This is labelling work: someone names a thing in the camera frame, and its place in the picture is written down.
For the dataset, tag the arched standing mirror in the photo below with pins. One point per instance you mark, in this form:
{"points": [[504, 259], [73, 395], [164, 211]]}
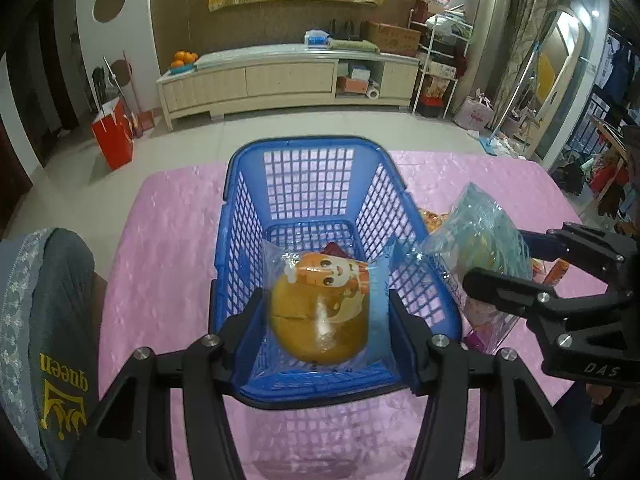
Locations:
{"points": [[560, 60]]}

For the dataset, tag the pile of oranges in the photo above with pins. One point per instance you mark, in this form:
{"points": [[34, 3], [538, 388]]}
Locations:
{"points": [[182, 57]]}

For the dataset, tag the green folded cushion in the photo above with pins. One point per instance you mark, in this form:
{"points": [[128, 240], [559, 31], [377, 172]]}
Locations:
{"points": [[352, 46]]}

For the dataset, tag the grey cushion with yellow print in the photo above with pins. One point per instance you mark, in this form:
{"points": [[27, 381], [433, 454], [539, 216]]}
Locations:
{"points": [[50, 310]]}

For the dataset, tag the white printed carton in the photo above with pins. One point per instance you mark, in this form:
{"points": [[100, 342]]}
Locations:
{"points": [[444, 70]]}

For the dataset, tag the white pink shopping bag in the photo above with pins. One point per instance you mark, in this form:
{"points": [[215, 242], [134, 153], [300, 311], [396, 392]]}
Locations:
{"points": [[472, 115]]}

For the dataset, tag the white blue box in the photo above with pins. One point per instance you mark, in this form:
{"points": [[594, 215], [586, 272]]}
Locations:
{"points": [[359, 72]]}

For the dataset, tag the clear bluish snack packet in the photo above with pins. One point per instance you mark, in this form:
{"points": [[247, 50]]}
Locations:
{"points": [[475, 240]]}

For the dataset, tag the orange snack packet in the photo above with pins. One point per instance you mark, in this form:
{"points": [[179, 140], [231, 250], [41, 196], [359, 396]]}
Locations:
{"points": [[434, 220]]}

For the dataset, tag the beige tv cabinet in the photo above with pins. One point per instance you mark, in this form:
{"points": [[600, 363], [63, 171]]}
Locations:
{"points": [[280, 77]]}

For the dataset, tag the blue tissue box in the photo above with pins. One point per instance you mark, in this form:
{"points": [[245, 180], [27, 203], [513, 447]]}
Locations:
{"points": [[316, 40]]}

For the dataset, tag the blue plastic basket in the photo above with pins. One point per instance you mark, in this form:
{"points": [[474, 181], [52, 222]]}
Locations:
{"points": [[300, 143]]}

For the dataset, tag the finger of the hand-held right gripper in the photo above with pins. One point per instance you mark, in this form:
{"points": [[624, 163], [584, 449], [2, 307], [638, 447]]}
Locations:
{"points": [[500, 287], [535, 245]]}

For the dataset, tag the small black rack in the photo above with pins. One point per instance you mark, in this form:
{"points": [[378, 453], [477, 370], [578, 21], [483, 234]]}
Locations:
{"points": [[344, 30]]}

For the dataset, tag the orange box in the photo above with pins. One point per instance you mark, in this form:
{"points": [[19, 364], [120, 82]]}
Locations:
{"points": [[350, 86]]}

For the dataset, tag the cardboard box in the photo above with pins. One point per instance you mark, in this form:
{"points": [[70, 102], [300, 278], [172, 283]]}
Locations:
{"points": [[395, 37]]}

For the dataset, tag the clothes on wooden rack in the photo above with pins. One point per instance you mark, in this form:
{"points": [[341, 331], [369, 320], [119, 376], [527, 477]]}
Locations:
{"points": [[607, 180]]}

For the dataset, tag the small red packet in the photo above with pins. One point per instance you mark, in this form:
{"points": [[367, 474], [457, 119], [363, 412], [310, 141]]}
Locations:
{"points": [[332, 250]]}

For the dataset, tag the pink tablecloth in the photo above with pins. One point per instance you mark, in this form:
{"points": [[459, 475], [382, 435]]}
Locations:
{"points": [[165, 260]]}

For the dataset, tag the bun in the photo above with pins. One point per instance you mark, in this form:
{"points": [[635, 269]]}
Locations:
{"points": [[320, 320]]}

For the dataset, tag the patterned curtain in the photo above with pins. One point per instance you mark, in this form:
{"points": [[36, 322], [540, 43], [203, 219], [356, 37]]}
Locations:
{"points": [[520, 35]]}

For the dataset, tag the blue plate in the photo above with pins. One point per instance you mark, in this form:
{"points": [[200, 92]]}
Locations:
{"points": [[180, 68]]}

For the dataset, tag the white paper roll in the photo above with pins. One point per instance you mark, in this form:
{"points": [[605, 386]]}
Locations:
{"points": [[373, 92]]}

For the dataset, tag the white metal rack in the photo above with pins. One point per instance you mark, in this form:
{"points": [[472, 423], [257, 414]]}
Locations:
{"points": [[424, 60]]}

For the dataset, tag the orange printed snack bag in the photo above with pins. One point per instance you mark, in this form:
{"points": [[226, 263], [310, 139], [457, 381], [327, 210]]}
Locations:
{"points": [[437, 91]]}

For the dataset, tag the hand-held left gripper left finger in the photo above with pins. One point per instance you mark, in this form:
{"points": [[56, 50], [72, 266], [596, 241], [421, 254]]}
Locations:
{"points": [[235, 332]]}

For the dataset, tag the red paper bag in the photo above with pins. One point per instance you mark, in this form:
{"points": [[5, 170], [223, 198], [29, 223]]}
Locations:
{"points": [[112, 140]]}

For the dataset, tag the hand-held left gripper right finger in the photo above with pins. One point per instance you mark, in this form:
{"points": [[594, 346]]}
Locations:
{"points": [[410, 340]]}

